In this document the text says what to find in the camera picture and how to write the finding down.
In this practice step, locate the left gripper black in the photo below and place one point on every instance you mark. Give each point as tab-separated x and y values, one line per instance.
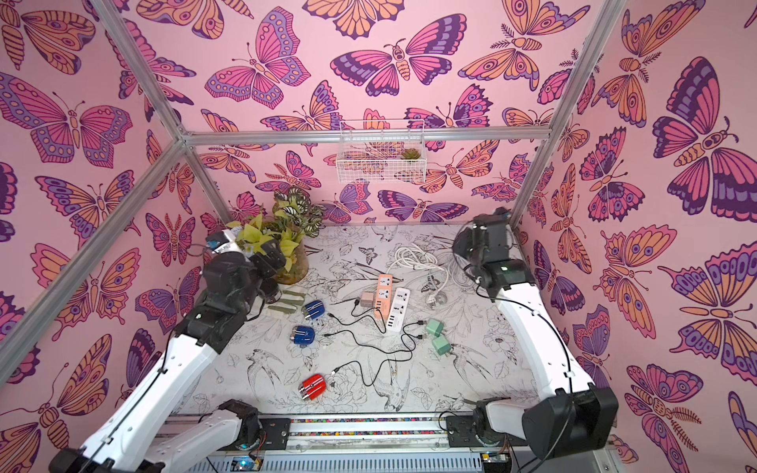
277	257

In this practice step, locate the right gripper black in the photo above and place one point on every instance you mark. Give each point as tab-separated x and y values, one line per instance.
473	245

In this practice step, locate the pink USB charger adapter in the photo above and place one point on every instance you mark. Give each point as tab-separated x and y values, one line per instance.
367	299

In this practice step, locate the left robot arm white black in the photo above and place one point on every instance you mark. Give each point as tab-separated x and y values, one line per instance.
235	281

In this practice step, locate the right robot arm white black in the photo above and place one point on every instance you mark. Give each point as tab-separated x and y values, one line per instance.
572	414

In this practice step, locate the amber glass vase with plants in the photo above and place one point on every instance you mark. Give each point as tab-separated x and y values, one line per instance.
294	218

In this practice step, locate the green charger adapter upper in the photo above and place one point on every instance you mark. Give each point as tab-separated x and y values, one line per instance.
434	327

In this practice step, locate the green charger adapter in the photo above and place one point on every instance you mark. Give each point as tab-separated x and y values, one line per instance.
434	327
441	345

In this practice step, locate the white power strip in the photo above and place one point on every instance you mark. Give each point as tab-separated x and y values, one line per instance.
398	310

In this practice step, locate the green charger adapter lower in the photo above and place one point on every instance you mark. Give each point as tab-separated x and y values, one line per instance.
441	345

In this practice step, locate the small green succulent plant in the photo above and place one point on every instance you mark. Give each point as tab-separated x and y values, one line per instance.
411	154

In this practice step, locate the orange power strip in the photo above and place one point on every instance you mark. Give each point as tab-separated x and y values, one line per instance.
383	297

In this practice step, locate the white wire wall basket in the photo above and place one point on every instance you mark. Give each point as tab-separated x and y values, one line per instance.
370	150

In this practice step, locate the aluminium cage frame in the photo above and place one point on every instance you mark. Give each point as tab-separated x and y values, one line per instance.
42	312

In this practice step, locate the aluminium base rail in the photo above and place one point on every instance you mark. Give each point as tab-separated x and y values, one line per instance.
405	442

